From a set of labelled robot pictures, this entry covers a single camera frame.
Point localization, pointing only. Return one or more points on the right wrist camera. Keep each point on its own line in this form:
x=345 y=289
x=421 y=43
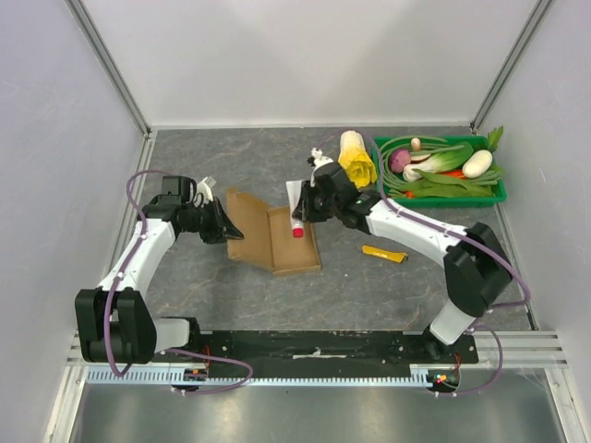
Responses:
x=327 y=175

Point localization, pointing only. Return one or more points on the white tube red cap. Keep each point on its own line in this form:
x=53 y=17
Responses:
x=293 y=189

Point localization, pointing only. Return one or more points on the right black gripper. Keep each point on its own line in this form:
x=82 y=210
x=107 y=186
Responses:
x=307 y=206

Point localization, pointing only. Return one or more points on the orange carrot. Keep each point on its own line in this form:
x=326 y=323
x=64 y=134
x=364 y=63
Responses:
x=454 y=174

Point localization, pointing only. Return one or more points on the right aluminium frame post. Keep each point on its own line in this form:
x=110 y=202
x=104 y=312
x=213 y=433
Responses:
x=511 y=61

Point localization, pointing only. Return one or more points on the left aluminium frame post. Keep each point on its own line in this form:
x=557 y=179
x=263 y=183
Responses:
x=91 y=32

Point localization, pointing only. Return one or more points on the aluminium frame post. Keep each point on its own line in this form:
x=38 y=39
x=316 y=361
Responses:
x=511 y=61
x=91 y=32

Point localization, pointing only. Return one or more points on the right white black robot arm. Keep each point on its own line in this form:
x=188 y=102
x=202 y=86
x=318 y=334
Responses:
x=469 y=256

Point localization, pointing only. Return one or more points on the brown mushroom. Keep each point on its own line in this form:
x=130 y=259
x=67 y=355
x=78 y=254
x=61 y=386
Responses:
x=415 y=144

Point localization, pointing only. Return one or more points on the yellow napa cabbage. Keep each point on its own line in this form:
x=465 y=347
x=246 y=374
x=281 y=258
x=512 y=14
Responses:
x=355 y=160

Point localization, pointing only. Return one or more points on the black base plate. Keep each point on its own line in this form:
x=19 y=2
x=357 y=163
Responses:
x=400 y=346

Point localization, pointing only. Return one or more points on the yellow utility knife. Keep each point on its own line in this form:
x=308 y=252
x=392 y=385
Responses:
x=395 y=257

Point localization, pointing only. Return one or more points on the bok choy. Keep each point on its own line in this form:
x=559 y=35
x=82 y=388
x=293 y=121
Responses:
x=439 y=161

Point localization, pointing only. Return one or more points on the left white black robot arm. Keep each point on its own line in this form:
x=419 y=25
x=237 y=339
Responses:
x=114 y=323

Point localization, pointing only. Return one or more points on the celery leaf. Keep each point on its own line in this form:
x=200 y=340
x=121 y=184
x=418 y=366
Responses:
x=494 y=137

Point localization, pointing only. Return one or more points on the purple onion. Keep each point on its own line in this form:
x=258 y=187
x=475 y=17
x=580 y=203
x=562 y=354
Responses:
x=398 y=160

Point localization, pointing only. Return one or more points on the brown cardboard express box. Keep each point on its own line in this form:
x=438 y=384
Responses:
x=268 y=241

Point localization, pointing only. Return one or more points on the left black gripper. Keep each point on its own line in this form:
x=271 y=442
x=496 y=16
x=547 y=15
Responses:
x=222 y=230

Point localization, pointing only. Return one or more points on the green long beans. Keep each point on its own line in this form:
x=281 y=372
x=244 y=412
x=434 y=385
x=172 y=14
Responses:
x=429 y=143

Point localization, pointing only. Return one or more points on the grey slotted cable duct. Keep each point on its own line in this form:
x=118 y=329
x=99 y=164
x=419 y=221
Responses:
x=185 y=376

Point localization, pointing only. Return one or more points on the front aluminium rail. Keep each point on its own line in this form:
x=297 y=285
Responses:
x=521 y=349

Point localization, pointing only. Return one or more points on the white radish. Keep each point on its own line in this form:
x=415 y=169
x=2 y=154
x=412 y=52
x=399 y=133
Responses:
x=478 y=164

